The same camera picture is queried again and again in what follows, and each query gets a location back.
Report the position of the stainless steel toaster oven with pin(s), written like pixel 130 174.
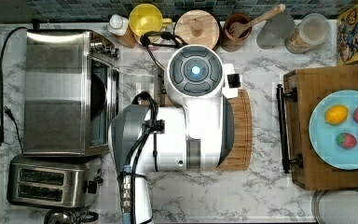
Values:
pixel 70 93

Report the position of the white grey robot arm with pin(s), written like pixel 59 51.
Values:
pixel 193 71

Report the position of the bamboo cutting board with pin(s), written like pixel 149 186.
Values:
pixel 239 133

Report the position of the round wooden lid canister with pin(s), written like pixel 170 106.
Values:
pixel 198 27

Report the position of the yellow plastic cup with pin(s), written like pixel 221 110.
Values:
pixel 145 18

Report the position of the white cap bottle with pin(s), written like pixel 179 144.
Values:
pixel 119 27

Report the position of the grey glass cone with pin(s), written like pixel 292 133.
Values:
pixel 274 31

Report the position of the wooden drawer box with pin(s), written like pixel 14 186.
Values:
pixel 312 85

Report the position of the light blue plate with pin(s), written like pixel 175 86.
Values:
pixel 323 135

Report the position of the stainless steel two-slot toaster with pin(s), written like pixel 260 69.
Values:
pixel 54 182

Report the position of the metal kettle top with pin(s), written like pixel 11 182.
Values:
pixel 70 217

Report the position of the yellow toy lemon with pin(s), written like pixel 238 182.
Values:
pixel 336 114

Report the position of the clear cereal jar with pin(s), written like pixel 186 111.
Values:
pixel 312 31

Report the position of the red green toy strawberry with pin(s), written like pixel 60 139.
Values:
pixel 346 140

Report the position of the colourful cereal box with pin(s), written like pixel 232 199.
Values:
pixel 347 37

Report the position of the black drawer handle bar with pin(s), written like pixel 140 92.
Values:
pixel 283 127

